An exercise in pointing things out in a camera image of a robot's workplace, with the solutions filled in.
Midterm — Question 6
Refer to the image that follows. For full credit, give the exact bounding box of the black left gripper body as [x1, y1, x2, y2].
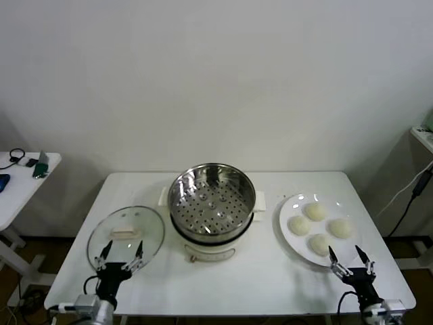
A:
[95, 261, 133, 302]

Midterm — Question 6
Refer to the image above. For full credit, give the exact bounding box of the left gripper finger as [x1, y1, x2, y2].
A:
[93, 239, 113, 272]
[121, 239, 144, 272]

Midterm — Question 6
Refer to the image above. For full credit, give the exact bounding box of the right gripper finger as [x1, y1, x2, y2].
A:
[327, 245, 352, 278]
[354, 244, 377, 277]

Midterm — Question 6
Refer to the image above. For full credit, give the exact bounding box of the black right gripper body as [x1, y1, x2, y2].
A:
[340, 266, 385, 307]

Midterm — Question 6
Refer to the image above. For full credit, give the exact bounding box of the white steamed baozi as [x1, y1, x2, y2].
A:
[287, 215, 312, 237]
[326, 218, 355, 240]
[303, 202, 329, 223]
[306, 233, 334, 257]

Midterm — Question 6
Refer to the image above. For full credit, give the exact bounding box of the round glass pot lid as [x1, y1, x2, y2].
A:
[86, 204, 166, 274]

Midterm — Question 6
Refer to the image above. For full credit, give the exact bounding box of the perforated steel steamer basket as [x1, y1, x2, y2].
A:
[167, 163, 257, 237]

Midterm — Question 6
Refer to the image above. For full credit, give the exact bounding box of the large white plate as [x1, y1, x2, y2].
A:
[277, 193, 365, 269]

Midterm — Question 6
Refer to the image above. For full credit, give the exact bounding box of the white stand foot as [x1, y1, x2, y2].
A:
[385, 235, 433, 270]

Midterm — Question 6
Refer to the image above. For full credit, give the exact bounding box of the cream electric cooker base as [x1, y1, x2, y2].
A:
[158, 186, 268, 265]

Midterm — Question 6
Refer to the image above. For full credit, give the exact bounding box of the white side table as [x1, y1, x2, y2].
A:
[0, 150, 63, 295]

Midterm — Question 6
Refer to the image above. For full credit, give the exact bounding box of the green grey clamp tool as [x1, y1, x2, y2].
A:
[31, 150, 51, 179]

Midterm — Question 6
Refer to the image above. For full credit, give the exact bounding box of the white shelf board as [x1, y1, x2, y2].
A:
[409, 125, 433, 153]

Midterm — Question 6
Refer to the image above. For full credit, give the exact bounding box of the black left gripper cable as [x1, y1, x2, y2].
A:
[83, 274, 101, 297]

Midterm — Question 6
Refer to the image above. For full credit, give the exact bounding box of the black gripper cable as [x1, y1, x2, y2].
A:
[337, 290, 361, 325]
[83, 274, 101, 297]

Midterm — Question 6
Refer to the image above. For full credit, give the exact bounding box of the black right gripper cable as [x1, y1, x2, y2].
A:
[337, 290, 361, 325]

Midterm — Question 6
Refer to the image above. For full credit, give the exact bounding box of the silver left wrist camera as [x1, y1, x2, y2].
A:
[45, 293, 99, 314]

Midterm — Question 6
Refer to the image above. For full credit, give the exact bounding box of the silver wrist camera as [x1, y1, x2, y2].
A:
[45, 293, 99, 314]
[380, 297, 406, 316]

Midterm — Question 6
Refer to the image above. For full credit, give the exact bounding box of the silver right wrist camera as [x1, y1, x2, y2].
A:
[380, 297, 406, 316]

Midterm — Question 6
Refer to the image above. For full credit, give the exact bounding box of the white power cable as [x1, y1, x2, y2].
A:
[374, 161, 433, 217]

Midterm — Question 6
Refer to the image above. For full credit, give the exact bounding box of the black floor cable bundle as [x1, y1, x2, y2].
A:
[18, 286, 47, 307]

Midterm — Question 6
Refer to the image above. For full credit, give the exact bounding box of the black adapter with cable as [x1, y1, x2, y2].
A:
[386, 171, 431, 238]

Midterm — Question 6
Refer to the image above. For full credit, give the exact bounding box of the black looped headphone cable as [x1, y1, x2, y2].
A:
[0, 148, 27, 170]

